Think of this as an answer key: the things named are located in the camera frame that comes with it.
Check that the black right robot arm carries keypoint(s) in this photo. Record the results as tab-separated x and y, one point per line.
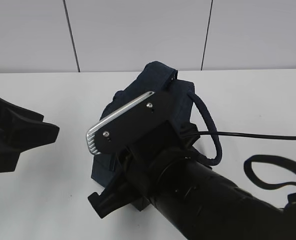
233	214

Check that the navy blue lunch bag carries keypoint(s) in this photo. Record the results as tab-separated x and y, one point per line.
182	184

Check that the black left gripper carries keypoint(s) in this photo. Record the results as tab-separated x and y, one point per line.
27	131

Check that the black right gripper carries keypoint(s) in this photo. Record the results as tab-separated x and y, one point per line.
137	165

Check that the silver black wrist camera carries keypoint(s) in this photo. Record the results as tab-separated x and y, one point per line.
130	122

